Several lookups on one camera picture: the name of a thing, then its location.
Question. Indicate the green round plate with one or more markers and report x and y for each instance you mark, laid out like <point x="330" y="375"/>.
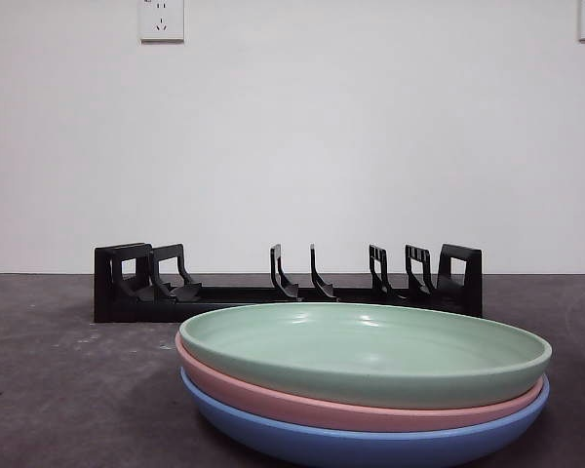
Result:
<point x="361" y="356"/>

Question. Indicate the pink round plate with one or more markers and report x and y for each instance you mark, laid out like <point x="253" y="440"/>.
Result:
<point x="322" y="409"/>

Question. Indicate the blue round plate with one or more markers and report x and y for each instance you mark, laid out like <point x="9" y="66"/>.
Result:
<point x="361" y="446"/>

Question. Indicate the black plate rack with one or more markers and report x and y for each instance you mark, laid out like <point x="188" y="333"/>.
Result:
<point x="136" y="307"/>

